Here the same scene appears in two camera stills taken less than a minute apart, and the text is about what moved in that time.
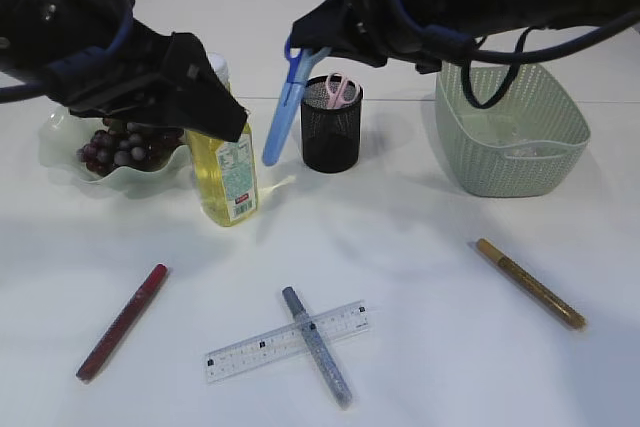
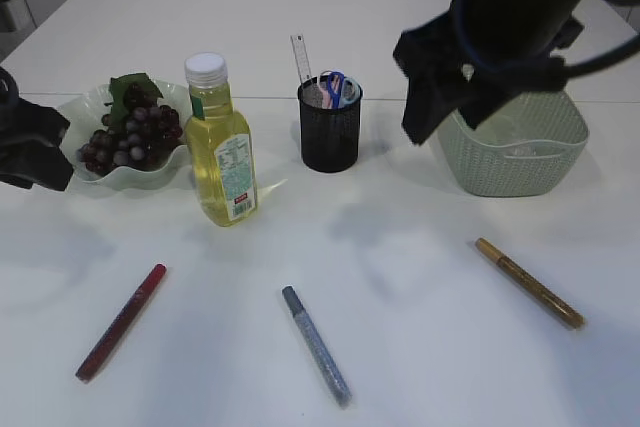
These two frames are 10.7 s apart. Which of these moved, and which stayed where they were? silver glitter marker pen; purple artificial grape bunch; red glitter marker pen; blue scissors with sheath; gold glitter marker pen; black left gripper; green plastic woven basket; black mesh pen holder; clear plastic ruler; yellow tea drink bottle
Moved: black left gripper; clear plastic ruler; blue scissors with sheath
Stayed: purple artificial grape bunch; black mesh pen holder; red glitter marker pen; gold glitter marker pen; silver glitter marker pen; green plastic woven basket; yellow tea drink bottle
